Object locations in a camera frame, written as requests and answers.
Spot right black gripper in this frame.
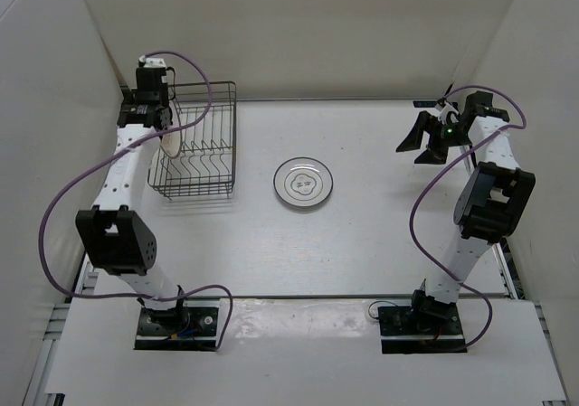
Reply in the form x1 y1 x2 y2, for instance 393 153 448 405
395 111 472 165

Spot orange patterned plate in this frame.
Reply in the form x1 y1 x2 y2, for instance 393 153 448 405
160 130 182 159

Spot green-rimmed white plate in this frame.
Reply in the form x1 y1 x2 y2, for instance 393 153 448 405
273 156 334 210
288 157 334 209

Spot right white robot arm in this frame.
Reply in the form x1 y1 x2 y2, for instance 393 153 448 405
396 86 536 334

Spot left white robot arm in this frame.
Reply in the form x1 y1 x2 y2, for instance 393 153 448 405
75 57 190 334

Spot blue corner label right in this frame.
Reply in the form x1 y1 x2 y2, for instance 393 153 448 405
413 100 441 109

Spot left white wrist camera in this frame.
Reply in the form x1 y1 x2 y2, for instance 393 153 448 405
138 55 166 69

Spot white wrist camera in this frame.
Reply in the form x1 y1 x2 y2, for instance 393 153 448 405
435 99 460 126
138 55 166 69

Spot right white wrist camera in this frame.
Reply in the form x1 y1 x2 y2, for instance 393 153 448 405
435 99 460 126

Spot wire dish rack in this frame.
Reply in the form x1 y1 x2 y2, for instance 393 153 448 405
147 80 237 199

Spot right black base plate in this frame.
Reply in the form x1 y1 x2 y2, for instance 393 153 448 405
377 306 467 354

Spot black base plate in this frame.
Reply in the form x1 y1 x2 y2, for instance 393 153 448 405
377 306 467 354
134 307 219 352

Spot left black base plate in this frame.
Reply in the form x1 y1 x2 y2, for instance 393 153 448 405
134 307 219 352

